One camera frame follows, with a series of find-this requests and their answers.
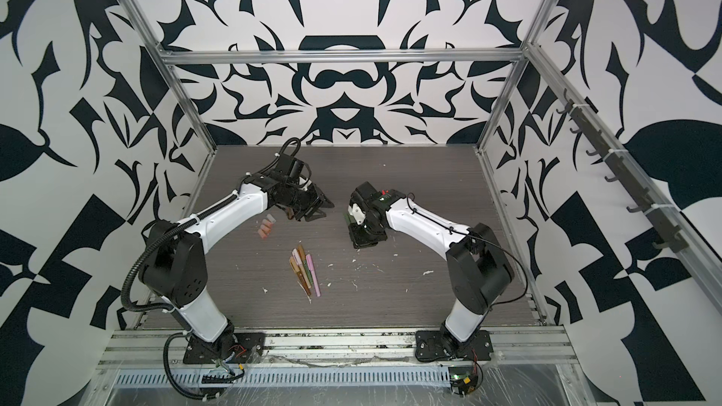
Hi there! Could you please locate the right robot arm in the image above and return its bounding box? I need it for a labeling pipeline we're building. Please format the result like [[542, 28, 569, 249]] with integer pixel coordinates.
[[347, 182, 515, 344]]

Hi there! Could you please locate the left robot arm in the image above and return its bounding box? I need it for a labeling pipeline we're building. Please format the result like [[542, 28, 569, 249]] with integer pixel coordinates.
[[128, 154, 334, 344]]

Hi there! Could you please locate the gold cap green pen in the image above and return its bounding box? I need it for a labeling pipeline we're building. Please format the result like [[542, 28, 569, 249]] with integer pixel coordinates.
[[296, 244, 315, 291]]

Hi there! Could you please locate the pink slim pen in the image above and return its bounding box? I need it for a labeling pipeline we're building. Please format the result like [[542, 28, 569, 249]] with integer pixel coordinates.
[[306, 254, 322, 297]]

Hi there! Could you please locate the tan cap brown pen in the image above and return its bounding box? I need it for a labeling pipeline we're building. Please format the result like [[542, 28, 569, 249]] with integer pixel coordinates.
[[289, 256, 311, 298]]

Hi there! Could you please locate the small circuit board right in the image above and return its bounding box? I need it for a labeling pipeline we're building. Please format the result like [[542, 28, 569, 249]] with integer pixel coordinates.
[[449, 365, 484, 397]]

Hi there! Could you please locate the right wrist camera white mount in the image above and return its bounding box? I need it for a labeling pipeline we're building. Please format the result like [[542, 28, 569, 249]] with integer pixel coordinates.
[[347, 203, 366, 226]]

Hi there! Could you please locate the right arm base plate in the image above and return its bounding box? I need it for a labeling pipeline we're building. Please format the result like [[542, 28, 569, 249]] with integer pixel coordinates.
[[415, 329, 494, 363]]

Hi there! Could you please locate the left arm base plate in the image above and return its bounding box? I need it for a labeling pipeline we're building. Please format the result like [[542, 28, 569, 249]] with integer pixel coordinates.
[[182, 332, 266, 365]]

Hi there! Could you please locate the white slotted cable duct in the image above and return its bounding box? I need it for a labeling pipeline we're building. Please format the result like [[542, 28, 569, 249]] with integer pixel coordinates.
[[112, 365, 452, 389]]

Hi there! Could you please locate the black corrugated cable conduit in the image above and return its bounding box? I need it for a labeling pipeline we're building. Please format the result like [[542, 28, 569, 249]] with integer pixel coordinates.
[[119, 136, 303, 401]]

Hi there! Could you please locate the aluminium front rail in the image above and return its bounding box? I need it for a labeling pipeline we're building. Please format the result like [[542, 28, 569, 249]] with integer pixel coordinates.
[[98, 326, 578, 368]]

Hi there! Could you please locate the wall hook rail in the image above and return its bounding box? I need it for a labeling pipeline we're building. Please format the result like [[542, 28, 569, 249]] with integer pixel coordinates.
[[560, 89, 690, 254]]

